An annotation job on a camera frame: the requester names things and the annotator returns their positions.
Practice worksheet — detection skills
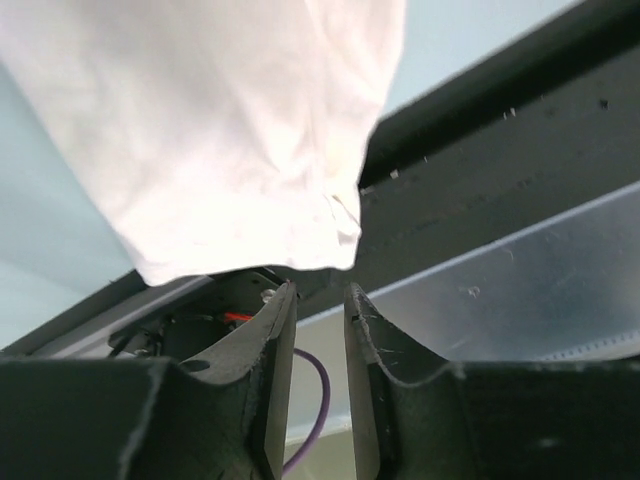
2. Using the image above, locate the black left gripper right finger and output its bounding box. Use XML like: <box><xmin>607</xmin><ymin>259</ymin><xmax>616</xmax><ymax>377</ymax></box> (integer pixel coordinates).
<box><xmin>344</xmin><ymin>284</ymin><xmax>639</xmax><ymax>479</ymax></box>

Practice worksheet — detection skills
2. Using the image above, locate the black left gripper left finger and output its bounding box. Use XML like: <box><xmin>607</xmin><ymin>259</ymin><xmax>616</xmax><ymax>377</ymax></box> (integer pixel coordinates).
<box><xmin>1</xmin><ymin>283</ymin><xmax>297</xmax><ymax>479</ymax></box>

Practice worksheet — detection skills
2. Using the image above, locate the white floral print t-shirt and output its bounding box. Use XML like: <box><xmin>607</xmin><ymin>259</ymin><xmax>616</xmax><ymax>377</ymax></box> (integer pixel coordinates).
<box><xmin>1</xmin><ymin>1</ymin><xmax>406</xmax><ymax>286</ymax></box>

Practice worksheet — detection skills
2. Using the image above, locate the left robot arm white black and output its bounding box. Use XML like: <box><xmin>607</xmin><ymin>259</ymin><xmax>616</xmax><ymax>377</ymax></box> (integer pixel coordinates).
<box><xmin>1</xmin><ymin>275</ymin><xmax>639</xmax><ymax>479</ymax></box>

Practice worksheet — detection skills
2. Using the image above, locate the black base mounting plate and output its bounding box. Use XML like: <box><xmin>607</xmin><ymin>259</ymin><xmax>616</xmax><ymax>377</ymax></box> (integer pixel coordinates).
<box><xmin>8</xmin><ymin>1</ymin><xmax>639</xmax><ymax>356</ymax></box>

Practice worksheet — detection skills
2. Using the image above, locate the aluminium front frame rail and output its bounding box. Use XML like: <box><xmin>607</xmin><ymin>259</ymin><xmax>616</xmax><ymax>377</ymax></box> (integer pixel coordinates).
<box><xmin>297</xmin><ymin>182</ymin><xmax>640</xmax><ymax>361</ymax></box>

